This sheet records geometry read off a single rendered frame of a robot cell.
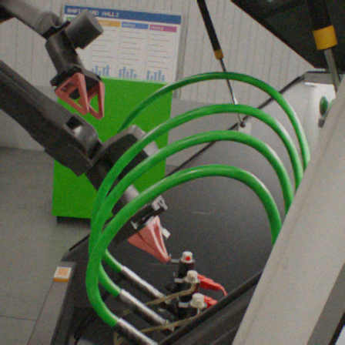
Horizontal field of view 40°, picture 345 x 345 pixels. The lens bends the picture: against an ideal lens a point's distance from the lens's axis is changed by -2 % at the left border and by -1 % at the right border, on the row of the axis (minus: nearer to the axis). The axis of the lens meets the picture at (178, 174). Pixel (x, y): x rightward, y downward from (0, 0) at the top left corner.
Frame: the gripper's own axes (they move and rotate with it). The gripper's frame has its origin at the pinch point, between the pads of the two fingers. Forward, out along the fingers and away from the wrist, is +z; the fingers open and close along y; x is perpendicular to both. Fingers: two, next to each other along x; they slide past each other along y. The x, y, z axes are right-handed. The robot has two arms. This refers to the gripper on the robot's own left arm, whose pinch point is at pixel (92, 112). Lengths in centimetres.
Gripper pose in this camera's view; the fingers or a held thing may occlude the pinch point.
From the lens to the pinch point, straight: 99.4
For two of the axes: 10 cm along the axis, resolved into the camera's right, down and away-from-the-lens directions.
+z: 4.6, 8.3, -3.2
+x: -7.7, 5.5, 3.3
